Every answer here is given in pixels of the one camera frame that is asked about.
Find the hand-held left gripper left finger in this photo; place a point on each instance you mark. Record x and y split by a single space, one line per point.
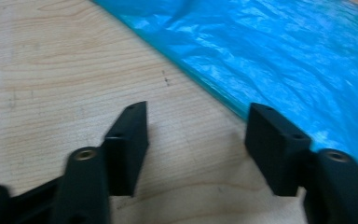
126 155

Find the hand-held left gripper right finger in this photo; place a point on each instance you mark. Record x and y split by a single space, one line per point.
276 149

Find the blue plastic bin bag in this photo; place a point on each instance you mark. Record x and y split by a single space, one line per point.
276 46

